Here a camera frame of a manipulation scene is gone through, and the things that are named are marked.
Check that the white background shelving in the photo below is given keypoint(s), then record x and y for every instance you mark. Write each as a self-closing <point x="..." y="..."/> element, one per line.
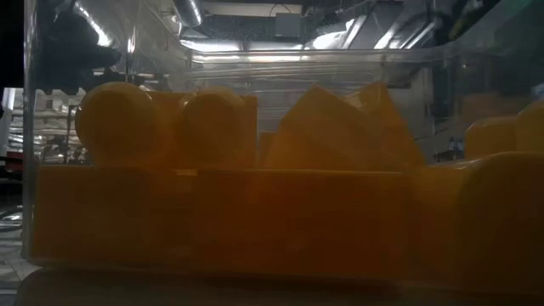
<point x="13" y="110"/>

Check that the silver ventilation duct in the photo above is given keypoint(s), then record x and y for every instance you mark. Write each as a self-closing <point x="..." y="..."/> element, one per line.
<point x="189" y="10"/>

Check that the clear plastic bin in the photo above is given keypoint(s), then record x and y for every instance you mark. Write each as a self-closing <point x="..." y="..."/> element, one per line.
<point x="297" y="76"/>
<point x="297" y="53"/>

